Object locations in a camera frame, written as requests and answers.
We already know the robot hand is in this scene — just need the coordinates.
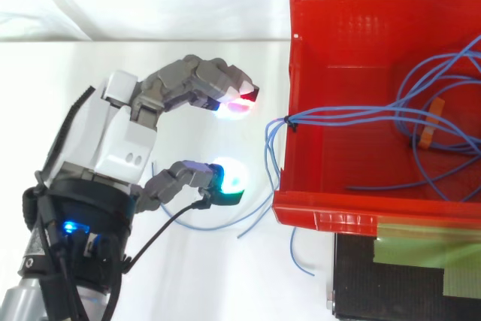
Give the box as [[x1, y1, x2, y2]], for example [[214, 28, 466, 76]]
[[41, 55, 261, 213]]

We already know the red bin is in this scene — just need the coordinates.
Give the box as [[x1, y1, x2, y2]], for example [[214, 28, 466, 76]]
[[272, 0, 481, 232]]

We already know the small orange clip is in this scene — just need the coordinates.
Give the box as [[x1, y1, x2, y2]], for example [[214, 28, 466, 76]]
[[417, 97, 446, 150]]

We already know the thin black cable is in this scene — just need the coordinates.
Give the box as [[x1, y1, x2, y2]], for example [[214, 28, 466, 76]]
[[119, 200, 211, 275]]

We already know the blue cable bundle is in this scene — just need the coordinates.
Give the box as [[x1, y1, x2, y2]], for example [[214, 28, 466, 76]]
[[150, 33, 481, 277]]

